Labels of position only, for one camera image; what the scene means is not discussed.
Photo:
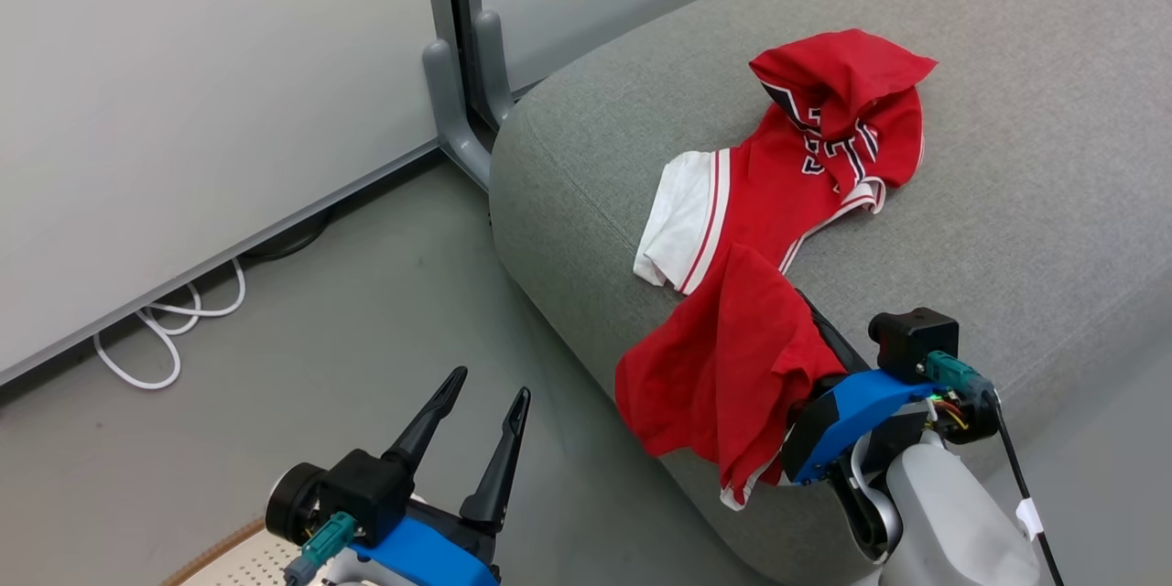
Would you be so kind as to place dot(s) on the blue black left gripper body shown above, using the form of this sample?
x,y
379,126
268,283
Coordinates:
x,y
421,554

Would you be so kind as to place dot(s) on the grey fabric sofa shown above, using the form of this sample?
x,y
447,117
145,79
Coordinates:
x,y
1007,201

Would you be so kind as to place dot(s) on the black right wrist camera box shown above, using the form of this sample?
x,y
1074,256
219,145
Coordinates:
x,y
911,337

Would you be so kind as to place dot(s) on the red and white shirt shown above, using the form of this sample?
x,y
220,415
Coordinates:
x,y
732,357

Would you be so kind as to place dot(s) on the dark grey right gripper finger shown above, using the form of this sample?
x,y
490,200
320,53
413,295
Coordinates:
x,y
829,334

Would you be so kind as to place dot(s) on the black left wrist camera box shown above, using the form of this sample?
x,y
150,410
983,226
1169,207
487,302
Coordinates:
x,y
366,490

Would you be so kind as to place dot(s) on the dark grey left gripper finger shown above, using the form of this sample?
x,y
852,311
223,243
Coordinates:
x,y
430,421
499,467

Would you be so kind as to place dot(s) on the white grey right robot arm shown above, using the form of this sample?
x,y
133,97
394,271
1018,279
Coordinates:
x,y
952,522

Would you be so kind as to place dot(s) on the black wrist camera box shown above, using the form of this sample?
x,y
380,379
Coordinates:
x,y
366,490
911,337

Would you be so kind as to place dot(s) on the large white partition panel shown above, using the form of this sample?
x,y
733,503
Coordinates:
x,y
183,110

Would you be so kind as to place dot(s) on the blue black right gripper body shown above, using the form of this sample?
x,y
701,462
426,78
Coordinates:
x,y
851,417

